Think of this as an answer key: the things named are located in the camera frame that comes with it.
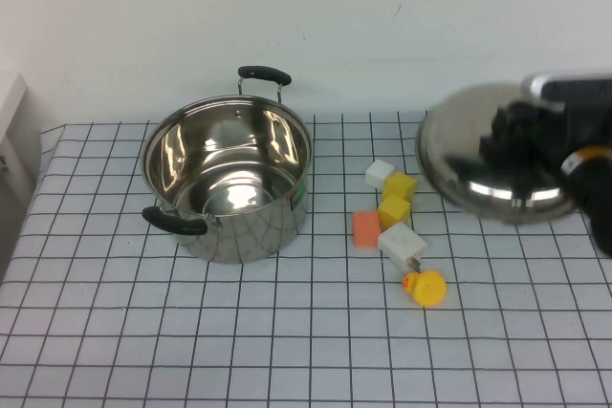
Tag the yellow cube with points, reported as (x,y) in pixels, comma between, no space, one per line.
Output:
(393,209)
(399,186)

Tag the white charger plug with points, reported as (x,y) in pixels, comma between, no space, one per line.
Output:
(400,241)

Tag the yellow rubber duck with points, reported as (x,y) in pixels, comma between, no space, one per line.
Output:
(428,288)

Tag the white board ledge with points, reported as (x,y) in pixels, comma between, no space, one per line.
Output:
(14,131)

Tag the stainless steel lid black knob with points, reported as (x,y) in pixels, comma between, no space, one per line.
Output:
(454,140)

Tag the orange block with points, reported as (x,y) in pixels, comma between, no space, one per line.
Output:
(366,231)

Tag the white black-grid tablecloth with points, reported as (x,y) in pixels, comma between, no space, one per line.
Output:
(287,331)

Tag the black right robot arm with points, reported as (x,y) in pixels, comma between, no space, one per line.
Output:
(595,188)

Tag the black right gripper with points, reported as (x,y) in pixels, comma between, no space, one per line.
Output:
(574,121)

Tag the white cube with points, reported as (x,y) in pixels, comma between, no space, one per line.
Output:
(378,173)

